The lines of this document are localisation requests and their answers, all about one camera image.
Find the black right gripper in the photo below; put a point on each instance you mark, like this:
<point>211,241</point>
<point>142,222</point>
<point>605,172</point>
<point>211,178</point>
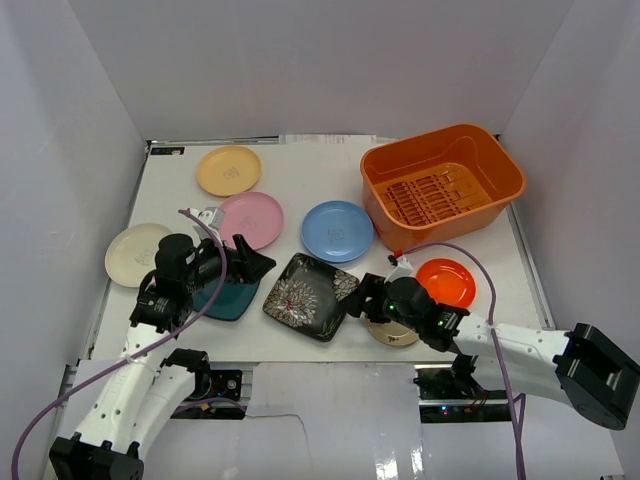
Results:
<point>373,288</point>

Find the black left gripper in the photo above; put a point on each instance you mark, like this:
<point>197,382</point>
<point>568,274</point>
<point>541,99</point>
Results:
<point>234,261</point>

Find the teal square plate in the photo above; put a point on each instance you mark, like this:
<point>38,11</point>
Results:
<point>230,304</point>

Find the black floral square plate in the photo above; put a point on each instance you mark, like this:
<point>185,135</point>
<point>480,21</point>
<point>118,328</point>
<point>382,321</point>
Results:
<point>307,297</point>

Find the pink round plate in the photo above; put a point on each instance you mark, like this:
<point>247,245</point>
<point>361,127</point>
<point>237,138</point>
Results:
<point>258,217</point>

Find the blue round plate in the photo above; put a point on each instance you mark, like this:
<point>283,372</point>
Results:
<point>337,231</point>

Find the orange round plate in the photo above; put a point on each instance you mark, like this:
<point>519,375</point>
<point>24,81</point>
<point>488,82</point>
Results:
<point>447,282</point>

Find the cream round plate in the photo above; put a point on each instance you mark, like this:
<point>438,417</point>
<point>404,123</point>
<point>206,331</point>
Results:
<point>131,255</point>

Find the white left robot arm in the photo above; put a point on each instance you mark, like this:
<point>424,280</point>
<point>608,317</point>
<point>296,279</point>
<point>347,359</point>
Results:
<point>153,376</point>

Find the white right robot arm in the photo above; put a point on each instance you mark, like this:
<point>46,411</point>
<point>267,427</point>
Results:
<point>581,368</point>

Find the orange plastic bin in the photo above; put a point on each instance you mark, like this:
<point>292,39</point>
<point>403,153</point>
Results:
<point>438,186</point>

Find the beige floral round plate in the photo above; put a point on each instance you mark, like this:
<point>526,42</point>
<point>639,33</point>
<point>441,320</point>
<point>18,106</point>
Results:
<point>392,333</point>

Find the yellow round plate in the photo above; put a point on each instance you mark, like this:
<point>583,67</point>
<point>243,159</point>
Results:
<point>229,170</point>

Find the white paper sheet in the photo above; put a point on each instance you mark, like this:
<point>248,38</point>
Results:
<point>327,139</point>

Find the black label sticker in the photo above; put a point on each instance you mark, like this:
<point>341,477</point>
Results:
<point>166,151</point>

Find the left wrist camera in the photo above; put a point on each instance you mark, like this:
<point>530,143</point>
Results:
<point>212,217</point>

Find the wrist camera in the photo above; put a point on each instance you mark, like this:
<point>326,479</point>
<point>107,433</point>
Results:
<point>212,217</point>
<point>401,267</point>

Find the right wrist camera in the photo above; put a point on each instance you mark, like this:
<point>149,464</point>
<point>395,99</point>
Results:
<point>401,267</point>

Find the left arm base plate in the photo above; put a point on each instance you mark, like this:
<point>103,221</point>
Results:
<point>223,400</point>

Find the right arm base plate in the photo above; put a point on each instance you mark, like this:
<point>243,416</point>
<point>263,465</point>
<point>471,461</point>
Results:
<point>449,395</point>

